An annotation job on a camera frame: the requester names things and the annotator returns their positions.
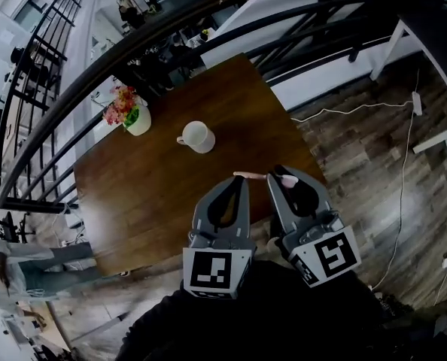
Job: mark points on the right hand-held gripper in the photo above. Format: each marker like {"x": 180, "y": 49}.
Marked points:
{"x": 321, "y": 250}

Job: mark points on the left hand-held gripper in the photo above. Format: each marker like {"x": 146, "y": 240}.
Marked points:
{"x": 218, "y": 265}

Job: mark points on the pink stick object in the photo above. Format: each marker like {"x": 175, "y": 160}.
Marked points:
{"x": 251, "y": 176}

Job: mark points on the white ceramic mug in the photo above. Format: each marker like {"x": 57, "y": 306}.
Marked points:
{"x": 198, "y": 137}

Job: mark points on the person's black clothing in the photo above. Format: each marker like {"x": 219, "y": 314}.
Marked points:
{"x": 265, "y": 325}

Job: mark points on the white pot with pink flowers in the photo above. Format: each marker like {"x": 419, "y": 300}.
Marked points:
{"x": 131, "y": 113}

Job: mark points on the white power strip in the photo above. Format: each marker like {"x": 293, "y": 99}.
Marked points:
{"x": 417, "y": 103}

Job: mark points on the black metal railing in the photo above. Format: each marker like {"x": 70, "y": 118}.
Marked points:
{"x": 95, "y": 73}

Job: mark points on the white table with dark top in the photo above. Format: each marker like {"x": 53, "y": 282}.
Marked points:
{"x": 434, "y": 43}

